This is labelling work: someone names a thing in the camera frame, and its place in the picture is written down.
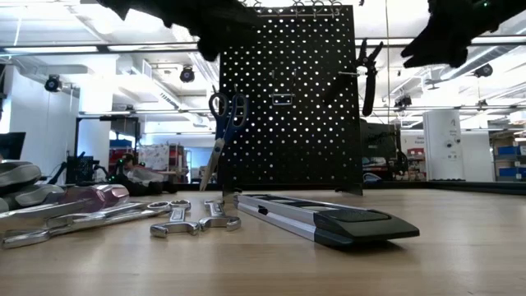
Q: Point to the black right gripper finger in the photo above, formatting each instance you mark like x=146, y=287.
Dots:
x=421, y=46
x=431, y=57

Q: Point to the black pliers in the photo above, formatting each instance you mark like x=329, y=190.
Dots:
x=370, y=90

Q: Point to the long silver combination wrench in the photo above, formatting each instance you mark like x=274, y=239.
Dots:
x=24, y=239

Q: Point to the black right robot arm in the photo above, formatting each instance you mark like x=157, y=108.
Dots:
x=513, y=6

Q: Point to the short silver peg hook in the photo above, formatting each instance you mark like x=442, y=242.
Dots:
x=349, y=74

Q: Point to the white cabinet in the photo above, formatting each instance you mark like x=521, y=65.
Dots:
x=444, y=156

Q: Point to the black equipment stand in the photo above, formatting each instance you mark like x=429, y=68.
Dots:
x=380, y=144

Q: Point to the silver double prong hook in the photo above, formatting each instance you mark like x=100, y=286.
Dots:
x=283, y=94

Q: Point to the shelf with blue bins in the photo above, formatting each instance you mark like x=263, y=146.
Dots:
x=509, y=150

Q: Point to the black perforated pegboard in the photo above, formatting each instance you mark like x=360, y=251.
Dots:
x=287, y=144

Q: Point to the person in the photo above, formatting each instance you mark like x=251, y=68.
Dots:
x=128, y=162

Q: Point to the black work glove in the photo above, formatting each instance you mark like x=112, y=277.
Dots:
x=135, y=190

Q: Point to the black crate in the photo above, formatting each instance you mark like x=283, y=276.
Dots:
x=82, y=168

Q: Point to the black monitor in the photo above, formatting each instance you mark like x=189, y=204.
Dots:
x=12, y=146

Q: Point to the black ceiling camera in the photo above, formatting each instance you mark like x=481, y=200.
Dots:
x=187, y=75
x=52, y=84
x=484, y=70

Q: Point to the black aluminium table frame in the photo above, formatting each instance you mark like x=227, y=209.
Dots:
x=452, y=186

